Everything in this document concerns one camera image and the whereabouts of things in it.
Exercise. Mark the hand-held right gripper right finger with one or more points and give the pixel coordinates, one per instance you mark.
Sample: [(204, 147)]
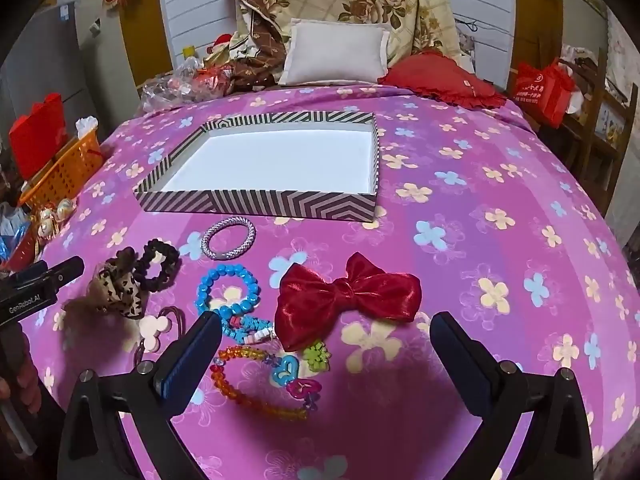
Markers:
[(460, 365)]

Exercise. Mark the orange plastic basket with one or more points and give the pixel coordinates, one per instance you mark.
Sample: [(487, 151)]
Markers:
[(65, 165)]

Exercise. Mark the brown patterned quilt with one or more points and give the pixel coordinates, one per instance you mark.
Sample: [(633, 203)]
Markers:
[(255, 35)]

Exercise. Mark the red satin bow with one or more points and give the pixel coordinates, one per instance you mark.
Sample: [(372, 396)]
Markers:
[(345, 295)]

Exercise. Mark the red tote bag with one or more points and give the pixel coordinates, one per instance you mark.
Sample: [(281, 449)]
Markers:
[(542, 92)]

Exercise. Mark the grey refrigerator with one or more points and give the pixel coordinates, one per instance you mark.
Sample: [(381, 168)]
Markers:
[(50, 40)]

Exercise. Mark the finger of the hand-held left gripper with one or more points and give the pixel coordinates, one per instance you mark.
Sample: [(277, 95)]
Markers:
[(62, 270)]

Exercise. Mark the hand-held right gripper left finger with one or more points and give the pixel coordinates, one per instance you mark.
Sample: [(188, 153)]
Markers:
[(187, 365)]

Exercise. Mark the red ruffled cushion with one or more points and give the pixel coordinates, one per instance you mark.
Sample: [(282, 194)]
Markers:
[(430, 77)]

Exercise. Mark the gold and white ornaments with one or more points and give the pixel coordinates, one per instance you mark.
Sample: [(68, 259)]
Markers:
[(52, 215)]

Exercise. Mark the clear plastic bag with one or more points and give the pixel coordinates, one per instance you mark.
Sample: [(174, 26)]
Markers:
[(165, 92)]

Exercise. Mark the yellow bottle cap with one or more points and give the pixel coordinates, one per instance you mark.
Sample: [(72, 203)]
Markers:
[(188, 52)]

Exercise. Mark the blue foil wrapper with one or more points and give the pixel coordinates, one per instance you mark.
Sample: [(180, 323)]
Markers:
[(15, 230)]

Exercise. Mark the white slatted headboard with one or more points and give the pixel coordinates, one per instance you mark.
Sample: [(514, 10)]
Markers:
[(195, 10)]

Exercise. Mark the black scrunchie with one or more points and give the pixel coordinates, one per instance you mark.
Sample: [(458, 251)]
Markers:
[(142, 280)]

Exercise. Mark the red paper bag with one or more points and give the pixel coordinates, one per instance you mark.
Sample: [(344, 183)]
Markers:
[(40, 125)]

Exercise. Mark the green flower hair clip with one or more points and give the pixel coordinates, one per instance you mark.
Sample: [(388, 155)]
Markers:
[(315, 355)]

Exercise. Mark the white tissue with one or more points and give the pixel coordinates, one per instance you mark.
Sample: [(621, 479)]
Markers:
[(86, 125)]

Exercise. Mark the person's left hand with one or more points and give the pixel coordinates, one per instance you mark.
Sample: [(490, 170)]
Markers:
[(27, 390)]

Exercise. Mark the striped cardboard box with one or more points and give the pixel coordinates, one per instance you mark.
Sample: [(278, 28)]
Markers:
[(300, 205)]

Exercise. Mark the white pillow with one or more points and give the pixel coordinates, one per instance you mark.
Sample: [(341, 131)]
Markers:
[(335, 52)]

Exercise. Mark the pink floral blanket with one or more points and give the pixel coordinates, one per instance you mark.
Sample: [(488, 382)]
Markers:
[(500, 260)]

